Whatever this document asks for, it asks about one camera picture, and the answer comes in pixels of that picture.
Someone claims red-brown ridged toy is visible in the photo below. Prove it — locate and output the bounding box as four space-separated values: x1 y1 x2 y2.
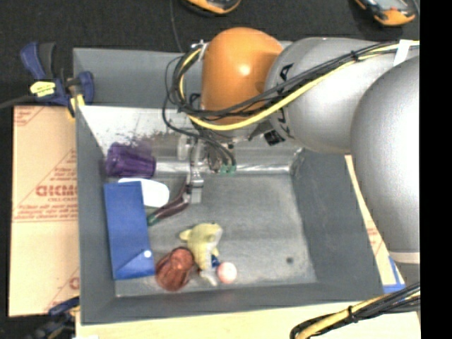
155 246 198 292

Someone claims purple translucent cup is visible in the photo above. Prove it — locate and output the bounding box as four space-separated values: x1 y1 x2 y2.
105 141 157 179

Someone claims yellow-green toy animal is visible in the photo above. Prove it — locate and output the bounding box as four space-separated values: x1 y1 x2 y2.
179 222 225 287

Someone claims grey metal bin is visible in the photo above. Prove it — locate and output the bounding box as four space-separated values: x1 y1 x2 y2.
72 47 386 325

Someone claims blue flat box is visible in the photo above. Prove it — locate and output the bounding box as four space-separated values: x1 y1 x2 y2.
102 180 157 281

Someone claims white oval bottle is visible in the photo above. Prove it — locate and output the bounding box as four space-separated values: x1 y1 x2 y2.
117 177 171 208

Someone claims dark red handle, green tip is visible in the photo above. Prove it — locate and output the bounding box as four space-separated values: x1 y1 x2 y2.
145 184 191 226

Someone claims brown cardboard board, red print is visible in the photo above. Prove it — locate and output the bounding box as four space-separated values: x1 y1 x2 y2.
7 105 407 318

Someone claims pink ball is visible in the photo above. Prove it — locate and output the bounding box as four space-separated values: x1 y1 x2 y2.
216 261 239 285

